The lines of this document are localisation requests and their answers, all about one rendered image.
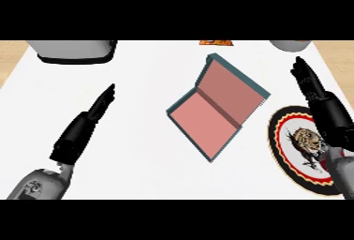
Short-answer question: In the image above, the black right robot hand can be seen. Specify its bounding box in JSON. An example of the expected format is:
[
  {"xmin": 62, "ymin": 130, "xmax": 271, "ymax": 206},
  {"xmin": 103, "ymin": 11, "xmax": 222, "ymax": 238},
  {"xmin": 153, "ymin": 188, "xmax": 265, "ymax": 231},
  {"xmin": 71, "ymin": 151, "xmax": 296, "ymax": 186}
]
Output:
[{"xmin": 289, "ymin": 56, "xmax": 354, "ymax": 151}]

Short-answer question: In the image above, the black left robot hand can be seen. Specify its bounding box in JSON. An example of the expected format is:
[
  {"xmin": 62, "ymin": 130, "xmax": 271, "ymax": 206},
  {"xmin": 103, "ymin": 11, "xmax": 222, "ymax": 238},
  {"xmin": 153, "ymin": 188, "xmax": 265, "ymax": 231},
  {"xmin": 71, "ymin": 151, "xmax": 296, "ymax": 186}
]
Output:
[{"xmin": 48, "ymin": 82, "xmax": 118, "ymax": 166}]

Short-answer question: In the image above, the round plate red black rim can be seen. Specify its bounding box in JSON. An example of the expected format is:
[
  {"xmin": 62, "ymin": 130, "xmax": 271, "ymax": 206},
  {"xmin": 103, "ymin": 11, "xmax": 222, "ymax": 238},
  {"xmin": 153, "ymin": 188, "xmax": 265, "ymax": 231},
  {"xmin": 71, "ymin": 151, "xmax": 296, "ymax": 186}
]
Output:
[{"xmin": 267, "ymin": 105, "xmax": 354, "ymax": 197}]

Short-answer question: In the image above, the pink open box teal rim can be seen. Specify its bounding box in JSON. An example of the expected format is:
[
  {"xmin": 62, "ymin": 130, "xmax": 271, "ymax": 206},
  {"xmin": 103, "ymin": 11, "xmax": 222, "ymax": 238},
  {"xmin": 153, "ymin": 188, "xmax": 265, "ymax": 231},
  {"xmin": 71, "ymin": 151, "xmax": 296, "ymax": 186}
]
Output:
[{"xmin": 165, "ymin": 52, "xmax": 273, "ymax": 163}]

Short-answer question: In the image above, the grey round container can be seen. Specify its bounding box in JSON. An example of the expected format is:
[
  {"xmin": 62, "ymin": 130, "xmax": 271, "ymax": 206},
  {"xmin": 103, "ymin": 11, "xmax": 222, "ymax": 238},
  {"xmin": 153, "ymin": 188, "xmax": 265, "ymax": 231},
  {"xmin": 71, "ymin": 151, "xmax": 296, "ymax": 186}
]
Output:
[{"xmin": 268, "ymin": 40, "xmax": 314, "ymax": 53}]

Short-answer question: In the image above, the grey appliance black base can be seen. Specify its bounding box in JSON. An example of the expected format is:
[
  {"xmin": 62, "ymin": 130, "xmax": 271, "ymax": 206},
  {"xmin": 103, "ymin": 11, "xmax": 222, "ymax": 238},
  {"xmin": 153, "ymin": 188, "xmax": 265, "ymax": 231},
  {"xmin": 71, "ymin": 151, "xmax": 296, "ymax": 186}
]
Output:
[{"xmin": 25, "ymin": 40, "xmax": 119, "ymax": 66}]

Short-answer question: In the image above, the orange packet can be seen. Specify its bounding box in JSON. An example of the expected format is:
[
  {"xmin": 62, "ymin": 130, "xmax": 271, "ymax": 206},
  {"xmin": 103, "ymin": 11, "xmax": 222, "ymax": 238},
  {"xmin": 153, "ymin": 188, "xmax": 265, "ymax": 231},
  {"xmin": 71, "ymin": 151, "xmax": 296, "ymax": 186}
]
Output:
[{"xmin": 197, "ymin": 40, "xmax": 234, "ymax": 47}]

